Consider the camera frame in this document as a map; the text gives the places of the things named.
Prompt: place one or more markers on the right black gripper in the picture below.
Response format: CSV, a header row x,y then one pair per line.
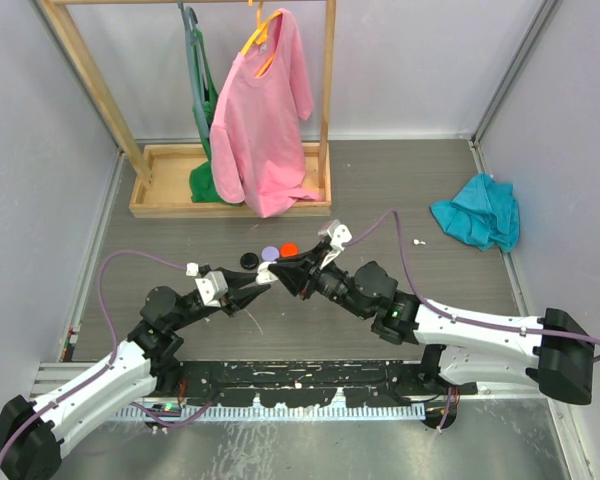
x,y
301,274

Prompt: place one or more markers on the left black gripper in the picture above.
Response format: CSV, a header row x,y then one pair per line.
x,y
236,297

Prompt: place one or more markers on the orange earbud charging case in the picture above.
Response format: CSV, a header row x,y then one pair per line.
x,y
288,250

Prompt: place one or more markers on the black earbud charging case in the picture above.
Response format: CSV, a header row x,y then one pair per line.
x,y
249,261

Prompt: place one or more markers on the white earbud charging case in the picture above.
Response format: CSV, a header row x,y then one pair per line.
x,y
264,275

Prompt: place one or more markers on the purple earbud charging case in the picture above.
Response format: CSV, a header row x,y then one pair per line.
x,y
270,254

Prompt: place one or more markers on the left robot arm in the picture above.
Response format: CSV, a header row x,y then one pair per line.
x,y
36,435

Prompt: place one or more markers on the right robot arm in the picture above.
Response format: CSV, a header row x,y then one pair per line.
x,y
551,352

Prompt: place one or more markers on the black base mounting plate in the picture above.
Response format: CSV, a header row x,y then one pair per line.
x,y
373,383

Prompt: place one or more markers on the pink t-shirt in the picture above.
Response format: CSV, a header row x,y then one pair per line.
x,y
257,152

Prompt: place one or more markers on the wooden clothes rack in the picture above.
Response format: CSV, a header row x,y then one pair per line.
x,y
161,188

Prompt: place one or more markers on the teal cloth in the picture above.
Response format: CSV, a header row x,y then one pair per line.
x,y
483,214

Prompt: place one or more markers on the grey-blue hanger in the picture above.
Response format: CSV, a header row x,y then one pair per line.
x,y
199,75

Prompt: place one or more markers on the yellow hanger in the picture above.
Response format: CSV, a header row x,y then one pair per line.
x,y
260,37

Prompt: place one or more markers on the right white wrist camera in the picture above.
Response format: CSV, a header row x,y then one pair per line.
x,y
337,235

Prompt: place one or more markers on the white slotted cable duct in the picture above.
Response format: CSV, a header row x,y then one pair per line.
x,y
336,411

